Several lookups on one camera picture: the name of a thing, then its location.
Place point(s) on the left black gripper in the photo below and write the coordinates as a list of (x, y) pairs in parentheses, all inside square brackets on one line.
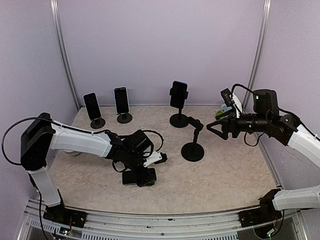
[(145, 181)]

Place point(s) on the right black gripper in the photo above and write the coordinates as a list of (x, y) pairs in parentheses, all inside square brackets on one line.
[(231, 120)]

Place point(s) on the phone with teal case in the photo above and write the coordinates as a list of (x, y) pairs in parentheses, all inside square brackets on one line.
[(128, 178)]

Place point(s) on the black clamp phone stand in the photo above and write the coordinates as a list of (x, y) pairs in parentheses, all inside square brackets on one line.
[(179, 120)]

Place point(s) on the phone with dark-blue case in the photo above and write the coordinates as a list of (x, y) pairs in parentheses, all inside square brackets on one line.
[(178, 94)]

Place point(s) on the folding phone stand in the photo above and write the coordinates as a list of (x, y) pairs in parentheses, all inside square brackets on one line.
[(124, 118), (97, 123)]

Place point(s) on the phone with light-blue case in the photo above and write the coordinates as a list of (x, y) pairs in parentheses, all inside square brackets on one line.
[(121, 100)]

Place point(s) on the phone with lilac case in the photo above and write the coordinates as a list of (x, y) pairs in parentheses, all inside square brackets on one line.
[(92, 106)]

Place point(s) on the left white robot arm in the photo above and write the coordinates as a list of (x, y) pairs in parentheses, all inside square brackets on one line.
[(135, 151)]

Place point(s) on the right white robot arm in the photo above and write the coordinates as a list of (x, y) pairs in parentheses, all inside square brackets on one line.
[(282, 125)]

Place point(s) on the green saucer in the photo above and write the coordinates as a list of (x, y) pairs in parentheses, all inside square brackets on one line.
[(221, 115)]

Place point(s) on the white blue mug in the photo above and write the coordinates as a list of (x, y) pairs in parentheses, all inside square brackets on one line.
[(226, 109)]

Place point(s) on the white bowl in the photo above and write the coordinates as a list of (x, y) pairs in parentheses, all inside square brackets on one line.
[(71, 153)]

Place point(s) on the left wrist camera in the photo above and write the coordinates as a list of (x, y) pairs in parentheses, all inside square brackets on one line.
[(155, 158)]

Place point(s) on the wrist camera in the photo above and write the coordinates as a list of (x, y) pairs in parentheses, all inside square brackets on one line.
[(231, 100), (155, 158)]

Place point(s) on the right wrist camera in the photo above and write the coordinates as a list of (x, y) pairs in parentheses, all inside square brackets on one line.
[(231, 100)]

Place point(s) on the front aluminium rail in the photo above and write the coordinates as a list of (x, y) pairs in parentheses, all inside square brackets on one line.
[(103, 225)]

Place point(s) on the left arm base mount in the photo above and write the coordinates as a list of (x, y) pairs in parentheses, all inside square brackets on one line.
[(68, 217)]

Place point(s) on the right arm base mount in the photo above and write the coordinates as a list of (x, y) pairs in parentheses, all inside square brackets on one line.
[(257, 216)]

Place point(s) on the right aluminium frame post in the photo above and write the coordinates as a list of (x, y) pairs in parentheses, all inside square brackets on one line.
[(260, 43)]

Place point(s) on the aluminium frame post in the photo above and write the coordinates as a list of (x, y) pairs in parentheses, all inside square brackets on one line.
[(54, 5), (260, 43)]

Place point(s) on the left aluminium frame post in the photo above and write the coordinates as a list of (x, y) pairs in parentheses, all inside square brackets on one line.
[(54, 5)]

